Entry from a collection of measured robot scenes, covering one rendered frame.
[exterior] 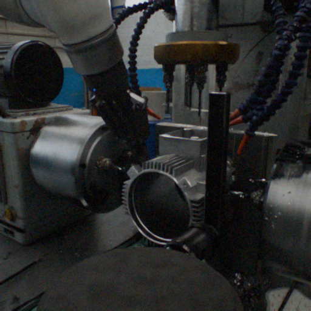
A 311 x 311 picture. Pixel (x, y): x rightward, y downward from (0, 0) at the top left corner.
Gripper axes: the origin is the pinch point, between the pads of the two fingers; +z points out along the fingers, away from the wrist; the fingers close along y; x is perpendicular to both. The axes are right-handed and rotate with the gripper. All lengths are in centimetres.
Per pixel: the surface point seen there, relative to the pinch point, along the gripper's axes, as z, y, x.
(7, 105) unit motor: -5, 50, -4
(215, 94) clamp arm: -14.1, -19.4, -1.6
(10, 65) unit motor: -15.8, 43.7, -9.0
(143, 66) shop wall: 247, 406, -474
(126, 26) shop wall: 174, 454, -520
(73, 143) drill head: -0.9, 18.1, 1.6
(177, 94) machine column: 6.7, 9.6, -30.9
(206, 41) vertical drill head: -15.2, -10.7, -17.5
